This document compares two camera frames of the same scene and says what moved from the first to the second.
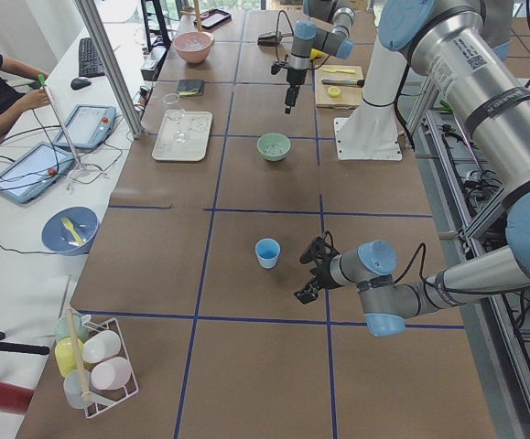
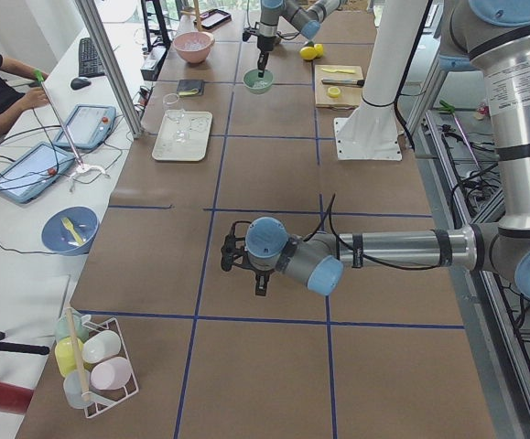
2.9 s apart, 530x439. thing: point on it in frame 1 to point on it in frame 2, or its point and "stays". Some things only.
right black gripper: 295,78 to 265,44
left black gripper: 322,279 to 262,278
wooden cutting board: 339,86 stays
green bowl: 274,146 to 258,85
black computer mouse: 78,83 stays
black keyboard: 90,64 stays
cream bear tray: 184,135 stays
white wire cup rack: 106,364 stays
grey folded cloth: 190,87 stays
